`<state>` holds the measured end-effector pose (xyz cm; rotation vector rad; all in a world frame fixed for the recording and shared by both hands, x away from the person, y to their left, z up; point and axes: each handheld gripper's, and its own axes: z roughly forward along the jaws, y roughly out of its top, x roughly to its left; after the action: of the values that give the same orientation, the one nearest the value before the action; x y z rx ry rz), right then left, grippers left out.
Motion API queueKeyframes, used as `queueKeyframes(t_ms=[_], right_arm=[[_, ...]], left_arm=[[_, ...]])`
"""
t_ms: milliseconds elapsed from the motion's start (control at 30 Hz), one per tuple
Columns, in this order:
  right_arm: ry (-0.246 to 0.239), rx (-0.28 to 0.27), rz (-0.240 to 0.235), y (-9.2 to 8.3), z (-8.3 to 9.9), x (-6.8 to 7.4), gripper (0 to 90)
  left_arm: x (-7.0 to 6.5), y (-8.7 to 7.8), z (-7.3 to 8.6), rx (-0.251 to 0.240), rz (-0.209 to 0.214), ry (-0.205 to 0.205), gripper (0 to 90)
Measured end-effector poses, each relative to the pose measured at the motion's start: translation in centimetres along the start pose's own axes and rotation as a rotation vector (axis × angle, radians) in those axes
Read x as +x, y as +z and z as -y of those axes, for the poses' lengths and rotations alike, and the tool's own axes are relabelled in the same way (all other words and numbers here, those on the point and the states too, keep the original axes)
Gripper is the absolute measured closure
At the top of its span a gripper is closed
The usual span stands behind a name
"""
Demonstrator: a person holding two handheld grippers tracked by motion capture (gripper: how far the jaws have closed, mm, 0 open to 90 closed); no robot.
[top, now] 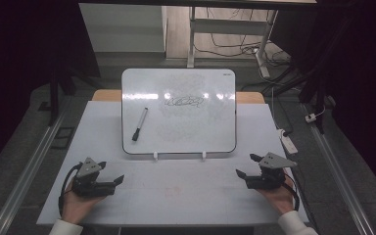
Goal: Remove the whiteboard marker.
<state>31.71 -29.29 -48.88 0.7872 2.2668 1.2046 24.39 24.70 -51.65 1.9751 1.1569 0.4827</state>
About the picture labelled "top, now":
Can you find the white desk frame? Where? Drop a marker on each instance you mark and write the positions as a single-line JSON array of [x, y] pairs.
[[228, 26]]

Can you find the white whiteboard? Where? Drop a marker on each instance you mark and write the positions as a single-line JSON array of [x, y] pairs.
[[209, 130]]

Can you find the wooden board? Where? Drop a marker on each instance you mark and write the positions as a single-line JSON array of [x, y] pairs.
[[106, 95]]

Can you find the black rectangular floor frame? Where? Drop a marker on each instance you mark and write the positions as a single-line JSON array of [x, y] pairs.
[[56, 138]]

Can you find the aluminium rail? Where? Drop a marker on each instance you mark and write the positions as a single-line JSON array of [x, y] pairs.
[[339, 169], [29, 169]]

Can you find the small white adapter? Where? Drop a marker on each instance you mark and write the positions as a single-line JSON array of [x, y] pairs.
[[310, 117]]

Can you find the black and white marker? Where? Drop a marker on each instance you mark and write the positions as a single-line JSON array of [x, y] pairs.
[[140, 124]]

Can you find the person's left hand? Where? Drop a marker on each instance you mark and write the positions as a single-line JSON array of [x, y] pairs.
[[76, 207]]

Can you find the black metal stand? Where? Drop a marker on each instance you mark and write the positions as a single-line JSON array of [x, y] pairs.
[[313, 88], [54, 91]]

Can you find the white power strip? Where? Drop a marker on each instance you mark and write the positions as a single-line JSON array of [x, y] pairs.
[[288, 142]]

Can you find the white panel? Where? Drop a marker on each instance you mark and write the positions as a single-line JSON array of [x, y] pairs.
[[120, 29]]

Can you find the white whiteboard clip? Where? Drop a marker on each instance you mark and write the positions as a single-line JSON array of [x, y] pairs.
[[155, 156], [204, 155]]

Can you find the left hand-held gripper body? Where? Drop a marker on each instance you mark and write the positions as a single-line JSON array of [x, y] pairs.
[[86, 186]]

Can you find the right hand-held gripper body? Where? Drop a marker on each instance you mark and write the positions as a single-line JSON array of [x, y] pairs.
[[269, 179]]

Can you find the person's right hand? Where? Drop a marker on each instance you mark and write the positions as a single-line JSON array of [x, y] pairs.
[[279, 199]]

